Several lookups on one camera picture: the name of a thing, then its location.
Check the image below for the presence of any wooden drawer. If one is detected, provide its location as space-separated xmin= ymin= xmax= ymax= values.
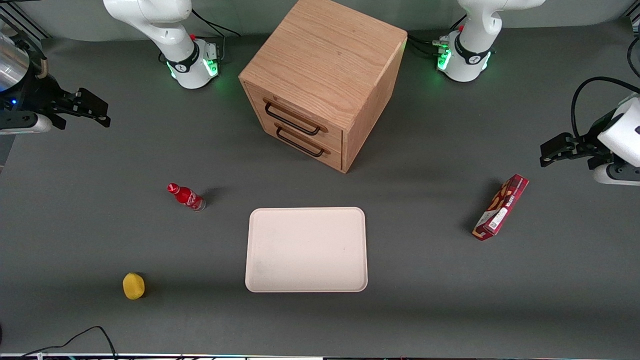
xmin=245 ymin=82 xmax=345 ymax=151
xmin=252 ymin=107 xmax=345 ymax=173

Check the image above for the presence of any wooden drawer cabinet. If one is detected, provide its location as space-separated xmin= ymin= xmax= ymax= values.
xmin=238 ymin=0 xmax=408 ymax=174

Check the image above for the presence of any red snack box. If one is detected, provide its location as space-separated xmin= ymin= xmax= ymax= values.
xmin=472 ymin=173 xmax=530 ymax=242

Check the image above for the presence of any red cola bottle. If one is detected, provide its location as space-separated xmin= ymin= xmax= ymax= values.
xmin=166 ymin=182 xmax=207 ymax=213

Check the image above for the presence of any yellow lemon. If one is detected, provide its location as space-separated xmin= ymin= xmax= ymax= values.
xmin=122 ymin=272 xmax=146 ymax=301

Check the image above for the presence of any beige plastic tray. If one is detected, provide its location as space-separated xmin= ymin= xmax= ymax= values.
xmin=244 ymin=206 xmax=369 ymax=293

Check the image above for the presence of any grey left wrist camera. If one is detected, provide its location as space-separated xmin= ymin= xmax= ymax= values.
xmin=593 ymin=163 xmax=640 ymax=187

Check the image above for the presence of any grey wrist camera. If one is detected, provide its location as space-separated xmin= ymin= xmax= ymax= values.
xmin=593 ymin=163 xmax=640 ymax=187
xmin=0 ymin=113 xmax=52 ymax=136

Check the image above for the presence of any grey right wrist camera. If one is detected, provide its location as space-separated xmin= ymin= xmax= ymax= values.
xmin=0 ymin=113 xmax=52 ymax=136

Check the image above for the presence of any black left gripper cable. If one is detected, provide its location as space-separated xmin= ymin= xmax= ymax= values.
xmin=571 ymin=76 xmax=640 ymax=141

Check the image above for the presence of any black hanging cable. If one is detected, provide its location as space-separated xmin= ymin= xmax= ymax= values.
xmin=627 ymin=35 xmax=640 ymax=79

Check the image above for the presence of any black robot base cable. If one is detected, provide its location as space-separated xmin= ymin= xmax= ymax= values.
xmin=191 ymin=7 xmax=242 ymax=38
xmin=409 ymin=42 xmax=442 ymax=57
xmin=407 ymin=33 xmax=442 ymax=47

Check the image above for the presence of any black table cable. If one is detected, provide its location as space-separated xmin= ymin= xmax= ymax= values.
xmin=20 ymin=325 xmax=119 ymax=360

